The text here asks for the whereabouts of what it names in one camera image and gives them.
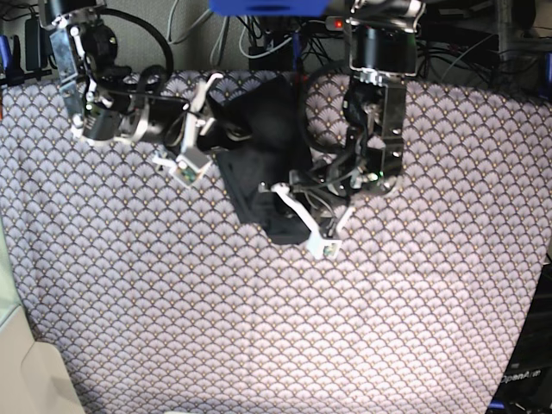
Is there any black cable bundle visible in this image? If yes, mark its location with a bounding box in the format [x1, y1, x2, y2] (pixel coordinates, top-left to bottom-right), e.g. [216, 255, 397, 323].
[249, 16, 354, 79]

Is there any black OpenArm box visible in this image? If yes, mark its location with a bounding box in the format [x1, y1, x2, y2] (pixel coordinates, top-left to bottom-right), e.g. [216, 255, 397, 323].
[487, 263, 551, 413]

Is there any white power strip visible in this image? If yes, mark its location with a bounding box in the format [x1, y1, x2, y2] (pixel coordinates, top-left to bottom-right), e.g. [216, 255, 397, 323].
[324, 16, 350, 33]

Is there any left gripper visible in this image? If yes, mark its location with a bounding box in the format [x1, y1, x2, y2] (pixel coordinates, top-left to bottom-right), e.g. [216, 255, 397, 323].
[288, 164, 356, 237]

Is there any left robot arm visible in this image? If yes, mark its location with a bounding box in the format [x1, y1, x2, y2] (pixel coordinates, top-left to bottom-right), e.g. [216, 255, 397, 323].
[272, 1, 426, 241]

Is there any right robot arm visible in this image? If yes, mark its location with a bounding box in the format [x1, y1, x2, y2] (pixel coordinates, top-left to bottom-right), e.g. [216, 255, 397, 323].
[38, 1, 252, 160]

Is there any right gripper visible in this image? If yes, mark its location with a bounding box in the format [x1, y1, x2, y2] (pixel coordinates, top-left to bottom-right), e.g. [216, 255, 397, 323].
[163, 98, 255, 156]

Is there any patterned scallop tablecloth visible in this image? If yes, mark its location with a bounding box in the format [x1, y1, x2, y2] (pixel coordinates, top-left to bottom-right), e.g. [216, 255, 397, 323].
[1, 82, 551, 413]

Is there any dark navy T-shirt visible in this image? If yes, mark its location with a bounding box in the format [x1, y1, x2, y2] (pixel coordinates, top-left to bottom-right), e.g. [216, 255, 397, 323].
[198, 75, 312, 245]

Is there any beige furniture edge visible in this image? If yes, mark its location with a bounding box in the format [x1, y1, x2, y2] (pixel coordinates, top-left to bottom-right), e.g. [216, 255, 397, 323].
[1, 237, 84, 413]

